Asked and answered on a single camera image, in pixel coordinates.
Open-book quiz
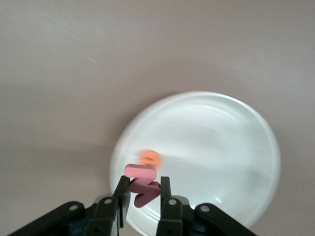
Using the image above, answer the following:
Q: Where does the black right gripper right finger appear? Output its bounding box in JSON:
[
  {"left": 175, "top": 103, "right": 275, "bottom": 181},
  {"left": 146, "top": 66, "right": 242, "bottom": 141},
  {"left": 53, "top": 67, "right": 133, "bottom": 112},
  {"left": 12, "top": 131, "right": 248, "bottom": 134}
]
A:
[{"left": 156, "top": 176, "right": 258, "bottom": 236}]

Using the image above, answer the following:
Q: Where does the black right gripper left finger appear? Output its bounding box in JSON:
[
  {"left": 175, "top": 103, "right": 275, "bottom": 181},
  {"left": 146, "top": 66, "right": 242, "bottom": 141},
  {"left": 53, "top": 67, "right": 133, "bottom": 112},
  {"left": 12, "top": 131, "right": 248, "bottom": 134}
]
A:
[{"left": 7, "top": 176, "right": 131, "bottom": 236}]

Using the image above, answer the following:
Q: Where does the pink foam letter w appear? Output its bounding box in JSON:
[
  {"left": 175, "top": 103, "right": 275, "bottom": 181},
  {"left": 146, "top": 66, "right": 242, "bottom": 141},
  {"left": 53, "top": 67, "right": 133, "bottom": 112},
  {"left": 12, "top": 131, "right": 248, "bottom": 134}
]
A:
[{"left": 124, "top": 164, "right": 162, "bottom": 208}]

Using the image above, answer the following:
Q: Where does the orange foam letter e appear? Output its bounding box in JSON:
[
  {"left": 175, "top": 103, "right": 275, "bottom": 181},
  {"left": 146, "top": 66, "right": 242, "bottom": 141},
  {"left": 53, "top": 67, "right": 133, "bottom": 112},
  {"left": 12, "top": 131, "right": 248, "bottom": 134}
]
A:
[{"left": 137, "top": 149, "right": 163, "bottom": 171}]

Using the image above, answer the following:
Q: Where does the beige brown round plate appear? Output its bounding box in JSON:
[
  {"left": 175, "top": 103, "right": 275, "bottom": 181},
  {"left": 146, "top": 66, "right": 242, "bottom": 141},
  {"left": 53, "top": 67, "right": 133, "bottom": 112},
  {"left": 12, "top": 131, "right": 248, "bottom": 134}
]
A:
[{"left": 109, "top": 91, "right": 282, "bottom": 234}]

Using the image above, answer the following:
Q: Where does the brown table cover sheet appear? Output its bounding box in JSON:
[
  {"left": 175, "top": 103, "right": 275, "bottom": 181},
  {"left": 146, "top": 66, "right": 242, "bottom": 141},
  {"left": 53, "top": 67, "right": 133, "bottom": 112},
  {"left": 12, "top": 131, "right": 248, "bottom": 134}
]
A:
[{"left": 0, "top": 0, "right": 315, "bottom": 236}]

